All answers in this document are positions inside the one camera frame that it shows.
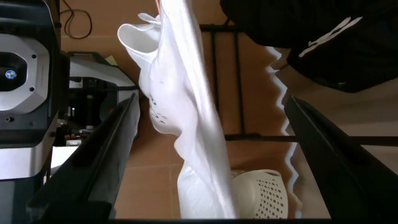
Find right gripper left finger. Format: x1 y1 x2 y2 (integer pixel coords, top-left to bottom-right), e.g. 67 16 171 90
26 92 141 220

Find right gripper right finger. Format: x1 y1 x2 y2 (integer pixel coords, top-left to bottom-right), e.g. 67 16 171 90
284 95 398 220

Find white garment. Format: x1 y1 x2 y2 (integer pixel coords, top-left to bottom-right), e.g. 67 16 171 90
117 0 239 220

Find black shorts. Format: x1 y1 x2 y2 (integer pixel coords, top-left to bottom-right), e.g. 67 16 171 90
220 0 398 94

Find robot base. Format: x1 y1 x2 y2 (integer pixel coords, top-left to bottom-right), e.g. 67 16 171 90
0 0 140 224

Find white laundry basket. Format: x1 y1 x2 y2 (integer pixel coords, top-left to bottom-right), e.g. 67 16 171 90
231 169 290 220

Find black clothes rack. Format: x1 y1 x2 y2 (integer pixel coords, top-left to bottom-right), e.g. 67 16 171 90
198 18 398 147

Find beige curtain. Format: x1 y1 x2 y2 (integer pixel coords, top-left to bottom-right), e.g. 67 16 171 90
266 45 398 219

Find black cable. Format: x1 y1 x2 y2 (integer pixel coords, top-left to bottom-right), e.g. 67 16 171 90
60 0 93 40

